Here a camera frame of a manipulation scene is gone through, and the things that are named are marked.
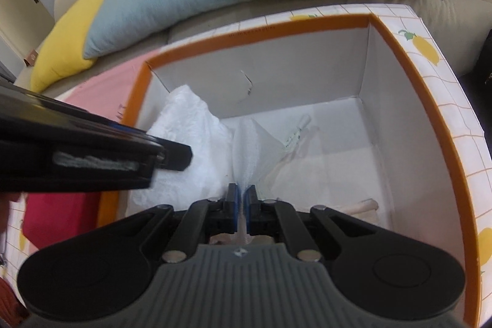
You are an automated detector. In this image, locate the beige sofa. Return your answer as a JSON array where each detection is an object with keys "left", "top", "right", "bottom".
[{"left": 15, "top": 0, "right": 492, "bottom": 98}]

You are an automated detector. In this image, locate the yellow pillow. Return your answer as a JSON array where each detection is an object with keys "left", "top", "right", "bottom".
[{"left": 30, "top": 0, "right": 116, "bottom": 93}]

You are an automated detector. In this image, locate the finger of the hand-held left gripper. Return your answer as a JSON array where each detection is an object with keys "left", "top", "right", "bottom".
[{"left": 148, "top": 138, "right": 193, "bottom": 172}]

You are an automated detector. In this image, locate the orange cardboard box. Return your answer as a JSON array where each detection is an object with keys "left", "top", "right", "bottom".
[{"left": 96, "top": 14, "right": 483, "bottom": 328}]

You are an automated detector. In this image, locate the white cloth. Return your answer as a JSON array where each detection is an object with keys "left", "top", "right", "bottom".
[{"left": 131, "top": 84, "right": 234, "bottom": 213}]

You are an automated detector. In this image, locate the white mesh net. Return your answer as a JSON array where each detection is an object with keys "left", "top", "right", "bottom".
[{"left": 232, "top": 116, "right": 283, "bottom": 198}]

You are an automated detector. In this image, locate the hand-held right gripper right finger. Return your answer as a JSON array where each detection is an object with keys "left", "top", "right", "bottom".
[{"left": 242, "top": 185, "right": 381, "bottom": 263}]

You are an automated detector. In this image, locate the red lid clear box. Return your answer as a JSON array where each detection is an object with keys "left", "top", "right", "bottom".
[{"left": 22, "top": 193, "right": 101, "bottom": 250}]

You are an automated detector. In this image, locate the red crocheted ball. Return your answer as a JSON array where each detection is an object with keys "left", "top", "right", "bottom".
[{"left": 0, "top": 276, "right": 26, "bottom": 319}]

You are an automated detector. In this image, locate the small white labelled stick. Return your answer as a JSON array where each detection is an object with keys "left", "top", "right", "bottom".
[{"left": 284, "top": 113, "right": 313, "bottom": 151}]

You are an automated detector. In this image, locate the pink bottle print cloth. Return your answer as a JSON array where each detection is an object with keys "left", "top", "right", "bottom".
[{"left": 54, "top": 51, "right": 150, "bottom": 129}]

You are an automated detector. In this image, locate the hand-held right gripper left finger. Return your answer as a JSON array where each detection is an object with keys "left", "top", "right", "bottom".
[{"left": 115, "top": 184, "right": 241, "bottom": 263}]

